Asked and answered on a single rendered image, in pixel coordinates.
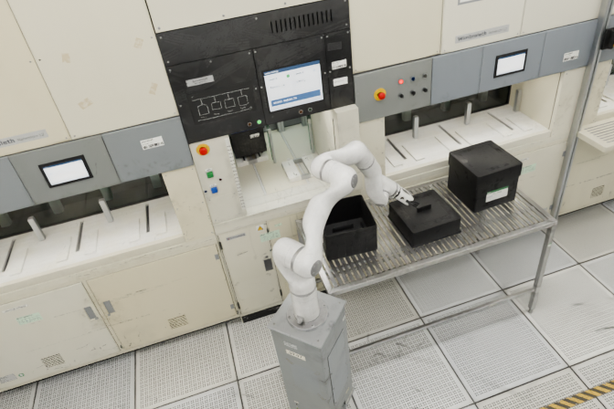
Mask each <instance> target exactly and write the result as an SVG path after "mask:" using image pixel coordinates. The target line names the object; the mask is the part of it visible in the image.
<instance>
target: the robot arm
mask: <svg viewBox="0 0 614 409"><path fill-rule="evenodd" d="M353 164H355V166H356V167H357V168H358V169H359V170H360V172H361V173H362V174H363V175H364V177H365V189H366V193H367V195H368V197H369V199H370V200H371V201H372V202H373V203H374V204H375V205H377V206H380V207H383V206H386V205H387V203H388V198H396V199H397V200H398V201H400V202H401V203H403V204H405V205H411V206H413V207H415V208H416V207H417V206H418V205H419V203H418V202H416V201H414V200H415V198H414V197H413V196H411V194H410V193H409V192H408V191H407V190H406V189H404V188H402V187H400V186H399V184H397V183H396V182H394V181H392V180H391V179H389V178H387V177H385V176H384V175H383V174H382V170H381V167H380V165H379V163H378V162H377V161H376V159H375V157H374V156H373V154H372V153H371V152H370V151H369V150H368V148H367V147H366V146H365V144H364V143H362V142H360V141H352V142H349V143H348V144H346V145H345V146H344V147H343V148H340V149H338V150H334V151H330V152H324V153H322V154H320V155H318V156H317V157H315V158H314V159H313V160H312V163H311V166H310V170H311V173H312V175H313V176H314V177H315V178H317V179H319V180H321V181H324V182H326V183H328V184H330V187H329V188H328V189H327V190H325V191H324V192H321V193H319V194H316V195H314V196H313V197H312V199H311V200H310V202H309V203H308V205H307V208H306V210H305V213H304V216H303V219H302V228H303V231H304V234H305V237H306V244H305V245H303V244H301V243H300V242H298V241H296V240H294V239H291V238H288V237H283V238H281V239H279V240H278V241H277V242H276V243H275V244H274V246H273V249H272V257H273V260H274V263H275V265H276V266H277V268H278V270H279V271H280V273H281V274H282V275H283V276H284V277H285V279H286V280H287V281H288V283H289V288H290V293H291V301H292V304H291V305H290V306H289V307H288V310H287V318H288V321H289V323H290V324H291V325H292V326H293V327H294V328H296V329H298V330H313V329H316V328H318V327H319V326H321V325H322V324H323V323H324V321H325V320H326V318H327V307H326V305H325V303H324V302H323V301H322V300H321V299H319V298H318V294H317V287H316V282H315V276H316V275H317V274H318V273H319V272H320V271H321V268H322V265H323V230H324V227H325V224H326V221H327V219H328V216H329V214H330V213H331V211H332V209H333V206H334V205H335V204H336V203H337V202H338V201H339V200H341V199H342V198H344V197H346V196H347V195H349V194H350V193H351V192H352V191H353V190H354V189H355V188H356V185H357V182H358V177H357V173H356V171H355V170H354V169H353V168H352V167H350V166H349V165H353Z"/></svg>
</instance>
